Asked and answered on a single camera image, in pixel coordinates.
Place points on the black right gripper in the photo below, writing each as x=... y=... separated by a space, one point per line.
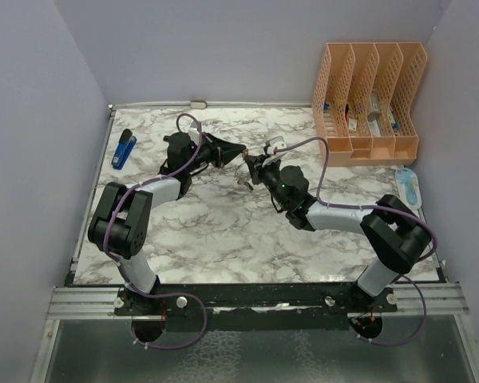
x=257 y=169

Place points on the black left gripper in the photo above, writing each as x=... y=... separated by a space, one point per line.
x=223 y=152

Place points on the silver keyring with clips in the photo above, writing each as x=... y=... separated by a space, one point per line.
x=243 y=177

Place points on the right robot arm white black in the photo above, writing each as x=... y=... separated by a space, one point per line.
x=397 y=236

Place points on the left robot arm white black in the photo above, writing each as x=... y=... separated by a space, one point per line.
x=119 y=226

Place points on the white clip on back edge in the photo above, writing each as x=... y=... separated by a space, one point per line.
x=198 y=104

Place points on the blue black stapler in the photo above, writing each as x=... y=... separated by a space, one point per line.
x=123 y=150

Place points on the orange plastic file organizer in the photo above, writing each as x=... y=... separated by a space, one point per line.
x=362 y=100

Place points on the blue item in blister pack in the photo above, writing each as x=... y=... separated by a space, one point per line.
x=408 y=188

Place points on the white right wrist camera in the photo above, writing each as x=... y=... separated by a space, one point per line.
x=273 y=149

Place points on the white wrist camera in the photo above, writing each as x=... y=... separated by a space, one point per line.
x=273 y=149
x=194 y=133

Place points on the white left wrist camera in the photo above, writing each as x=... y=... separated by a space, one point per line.
x=194 y=133

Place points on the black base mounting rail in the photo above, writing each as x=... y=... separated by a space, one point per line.
x=251 y=307

